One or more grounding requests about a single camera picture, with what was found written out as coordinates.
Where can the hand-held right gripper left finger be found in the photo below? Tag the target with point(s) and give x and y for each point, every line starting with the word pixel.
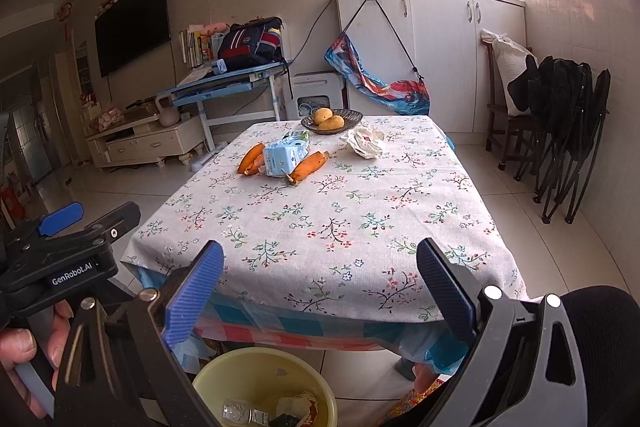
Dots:
pixel 195 292

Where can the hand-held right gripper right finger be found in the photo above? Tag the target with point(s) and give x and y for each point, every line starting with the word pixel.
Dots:
pixel 445 287

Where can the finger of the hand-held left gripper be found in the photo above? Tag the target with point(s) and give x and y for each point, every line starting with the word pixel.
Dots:
pixel 60 214
pixel 115 219

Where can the yellow trash bin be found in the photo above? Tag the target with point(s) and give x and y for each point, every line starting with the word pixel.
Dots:
pixel 225 372

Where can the curved orange peel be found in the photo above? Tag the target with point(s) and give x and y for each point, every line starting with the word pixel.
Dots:
pixel 250 159

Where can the green packet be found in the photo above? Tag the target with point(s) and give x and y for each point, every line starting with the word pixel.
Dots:
pixel 285 419

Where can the blue milk carton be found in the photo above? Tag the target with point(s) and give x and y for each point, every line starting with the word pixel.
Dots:
pixel 282 157

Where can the white paper bag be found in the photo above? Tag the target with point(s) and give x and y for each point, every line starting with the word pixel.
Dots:
pixel 362 144

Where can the large orange peel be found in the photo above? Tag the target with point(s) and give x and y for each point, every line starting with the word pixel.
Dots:
pixel 307 167

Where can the person's left hand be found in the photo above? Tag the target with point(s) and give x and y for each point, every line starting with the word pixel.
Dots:
pixel 15 347

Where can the white television stand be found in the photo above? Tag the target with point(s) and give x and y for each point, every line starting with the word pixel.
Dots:
pixel 145 142

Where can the pale kettlebell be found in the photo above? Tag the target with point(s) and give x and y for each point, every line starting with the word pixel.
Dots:
pixel 169 114

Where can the crumpled beige wrapper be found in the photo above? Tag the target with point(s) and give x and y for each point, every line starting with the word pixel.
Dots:
pixel 300 407

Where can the blue study desk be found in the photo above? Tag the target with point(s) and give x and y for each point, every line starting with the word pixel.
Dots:
pixel 225 79

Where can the dark wooden chair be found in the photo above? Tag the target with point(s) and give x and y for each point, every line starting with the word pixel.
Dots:
pixel 500 117

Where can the row of books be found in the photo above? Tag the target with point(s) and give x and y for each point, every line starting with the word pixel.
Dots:
pixel 192 47

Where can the dark woven fruit tray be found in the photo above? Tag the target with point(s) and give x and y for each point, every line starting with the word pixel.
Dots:
pixel 350 118

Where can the black television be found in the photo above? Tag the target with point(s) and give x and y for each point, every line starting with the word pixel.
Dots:
pixel 132 22

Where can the yellow mango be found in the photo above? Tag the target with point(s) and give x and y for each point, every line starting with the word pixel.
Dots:
pixel 331 123
pixel 322 113

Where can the small red knot ornament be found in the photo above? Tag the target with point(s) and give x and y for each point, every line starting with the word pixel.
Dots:
pixel 64 14

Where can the pink plush toy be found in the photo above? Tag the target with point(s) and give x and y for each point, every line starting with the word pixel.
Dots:
pixel 215 28

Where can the black folding chairs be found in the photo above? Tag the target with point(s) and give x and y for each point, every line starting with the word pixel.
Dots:
pixel 565 107

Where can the dark striped backpack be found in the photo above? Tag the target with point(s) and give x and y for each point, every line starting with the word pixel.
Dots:
pixel 250 42

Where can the white cabinet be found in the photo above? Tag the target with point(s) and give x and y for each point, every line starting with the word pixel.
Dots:
pixel 440 57

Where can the white sack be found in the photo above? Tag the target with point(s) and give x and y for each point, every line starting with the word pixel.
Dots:
pixel 510 62

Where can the white plastic stool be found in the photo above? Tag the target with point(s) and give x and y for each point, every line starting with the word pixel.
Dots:
pixel 315 82

